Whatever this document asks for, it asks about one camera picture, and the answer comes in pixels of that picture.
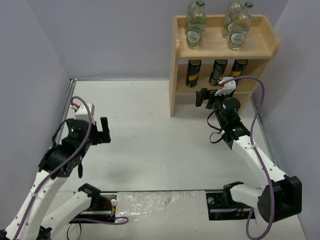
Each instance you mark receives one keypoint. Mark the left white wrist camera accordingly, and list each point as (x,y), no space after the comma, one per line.
(81,113)

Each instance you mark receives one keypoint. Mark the aluminium table edge rail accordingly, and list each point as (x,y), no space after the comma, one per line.
(70,92)

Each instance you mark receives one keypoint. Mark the wooden two-tier shelf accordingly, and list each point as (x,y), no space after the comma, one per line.
(259,49)

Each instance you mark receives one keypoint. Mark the clear soda bottle front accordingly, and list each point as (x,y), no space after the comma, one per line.
(194,40)

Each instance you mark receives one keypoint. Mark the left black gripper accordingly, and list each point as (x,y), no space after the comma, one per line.
(100,133)

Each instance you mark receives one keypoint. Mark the clear soda bottle back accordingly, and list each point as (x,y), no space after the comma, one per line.
(233,10)

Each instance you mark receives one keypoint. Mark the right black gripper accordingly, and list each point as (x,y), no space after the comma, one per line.
(208,99)

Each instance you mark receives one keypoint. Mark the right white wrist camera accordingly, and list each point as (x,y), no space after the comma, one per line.
(227,86)

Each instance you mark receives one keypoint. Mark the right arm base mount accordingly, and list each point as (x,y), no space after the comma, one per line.
(218,210)

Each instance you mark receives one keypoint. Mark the black can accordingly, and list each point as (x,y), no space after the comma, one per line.
(217,71)
(193,70)
(238,67)

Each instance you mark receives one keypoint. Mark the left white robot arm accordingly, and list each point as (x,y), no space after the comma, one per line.
(57,164)

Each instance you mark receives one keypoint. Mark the black can front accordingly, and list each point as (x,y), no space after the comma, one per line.
(193,70)

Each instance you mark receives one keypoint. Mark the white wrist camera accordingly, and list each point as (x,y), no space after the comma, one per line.
(81,113)
(227,86)

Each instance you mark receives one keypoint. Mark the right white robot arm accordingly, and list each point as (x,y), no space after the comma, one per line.
(279,194)

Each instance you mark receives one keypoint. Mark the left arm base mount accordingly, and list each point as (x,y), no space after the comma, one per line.
(101,210)

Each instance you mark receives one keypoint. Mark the clear soda bottle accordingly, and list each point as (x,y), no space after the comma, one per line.
(233,10)
(240,27)
(194,40)
(196,18)

